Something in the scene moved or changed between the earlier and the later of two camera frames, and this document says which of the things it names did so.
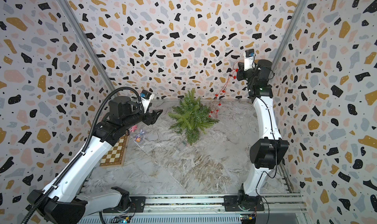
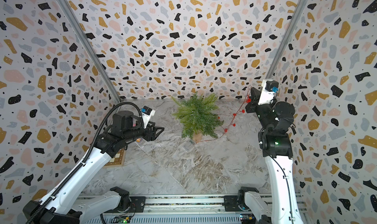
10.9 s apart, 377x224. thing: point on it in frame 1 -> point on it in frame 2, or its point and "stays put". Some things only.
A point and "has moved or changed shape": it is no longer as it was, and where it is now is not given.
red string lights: x=219 y=96 -> x=248 y=100
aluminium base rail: x=207 y=209 stays put
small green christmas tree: x=192 y=117 has moved or changed shape
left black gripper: x=149 y=116 -> x=149 y=137
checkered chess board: x=116 y=155 stays put
